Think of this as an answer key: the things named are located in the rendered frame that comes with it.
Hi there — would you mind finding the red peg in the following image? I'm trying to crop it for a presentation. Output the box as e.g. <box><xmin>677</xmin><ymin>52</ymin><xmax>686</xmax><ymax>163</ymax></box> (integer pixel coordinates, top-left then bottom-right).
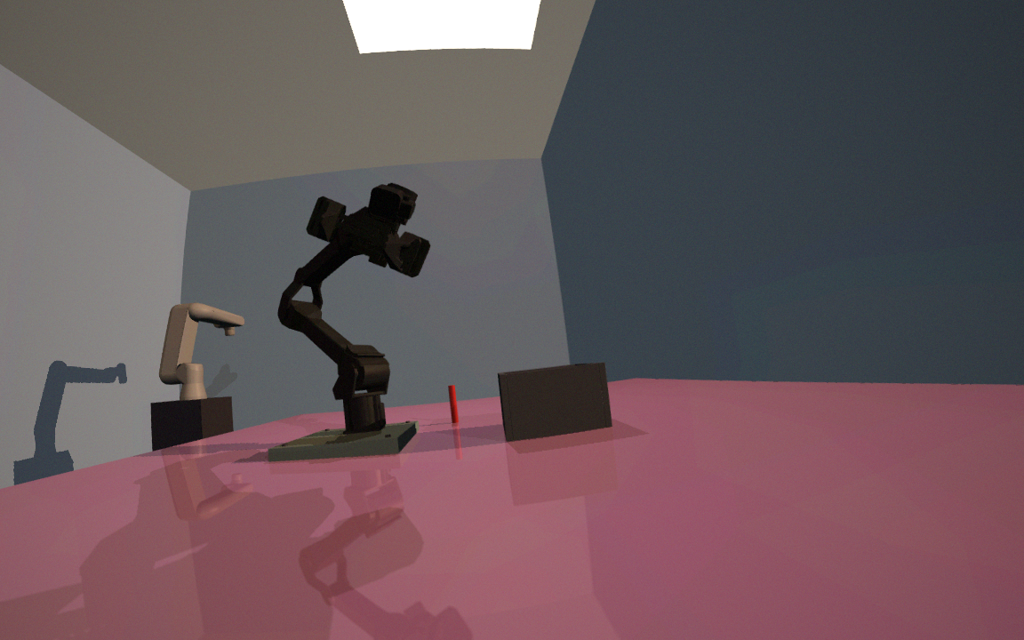
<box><xmin>447</xmin><ymin>385</ymin><xmax>459</xmax><ymax>423</ymax></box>

